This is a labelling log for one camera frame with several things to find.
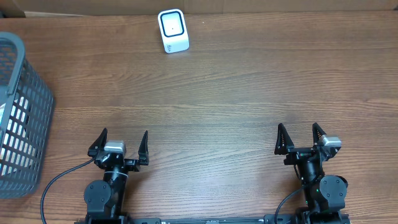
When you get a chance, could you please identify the white barcode scanner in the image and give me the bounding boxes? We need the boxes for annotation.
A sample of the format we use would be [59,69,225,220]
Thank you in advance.
[157,9,190,54]

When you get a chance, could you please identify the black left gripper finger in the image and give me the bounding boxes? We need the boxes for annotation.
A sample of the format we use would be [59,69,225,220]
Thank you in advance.
[138,131,149,166]
[88,128,108,157]

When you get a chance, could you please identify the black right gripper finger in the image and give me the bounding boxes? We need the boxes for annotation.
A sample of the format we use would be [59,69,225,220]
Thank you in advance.
[312,123,326,146]
[274,123,294,155]

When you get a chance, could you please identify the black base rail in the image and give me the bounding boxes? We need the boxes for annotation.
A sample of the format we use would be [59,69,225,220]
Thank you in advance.
[74,213,351,224]

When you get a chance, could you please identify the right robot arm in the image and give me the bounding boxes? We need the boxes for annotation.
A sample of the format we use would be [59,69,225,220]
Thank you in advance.
[273,123,350,224]

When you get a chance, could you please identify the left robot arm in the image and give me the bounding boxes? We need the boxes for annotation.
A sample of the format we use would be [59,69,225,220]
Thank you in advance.
[83,128,149,223]

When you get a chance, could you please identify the brown cardboard backdrop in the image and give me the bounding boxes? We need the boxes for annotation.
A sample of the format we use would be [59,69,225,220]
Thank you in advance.
[1,0,397,17]

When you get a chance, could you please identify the grey plastic mesh basket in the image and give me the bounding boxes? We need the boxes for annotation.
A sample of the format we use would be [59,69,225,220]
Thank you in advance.
[1,32,55,199]

